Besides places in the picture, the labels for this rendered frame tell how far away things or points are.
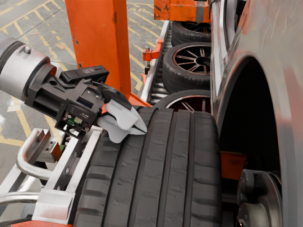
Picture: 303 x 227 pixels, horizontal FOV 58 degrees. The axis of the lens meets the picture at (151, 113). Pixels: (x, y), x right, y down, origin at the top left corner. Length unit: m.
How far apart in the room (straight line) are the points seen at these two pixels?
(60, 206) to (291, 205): 0.36
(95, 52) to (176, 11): 2.00
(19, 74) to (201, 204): 0.35
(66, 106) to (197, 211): 0.27
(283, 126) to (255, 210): 0.43
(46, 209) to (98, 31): 0.60
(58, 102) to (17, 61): 0.09
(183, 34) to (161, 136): 2.24
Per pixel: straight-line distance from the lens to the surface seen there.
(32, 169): 0.74
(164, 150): 0.50
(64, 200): 0.53
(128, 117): 0.50
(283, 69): 0.39
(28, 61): 0.49
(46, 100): 0.48
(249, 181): 0.83
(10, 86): 0.49
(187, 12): 2.90
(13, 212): 1.99
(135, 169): 0.48
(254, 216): 0.76
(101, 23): 0.93
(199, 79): 1.99
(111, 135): 0.50
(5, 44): 0.50
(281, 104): 0.38
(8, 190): 0.77
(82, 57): 1.00
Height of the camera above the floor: 1.54
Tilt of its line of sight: 39 degrees down
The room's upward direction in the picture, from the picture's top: straight up
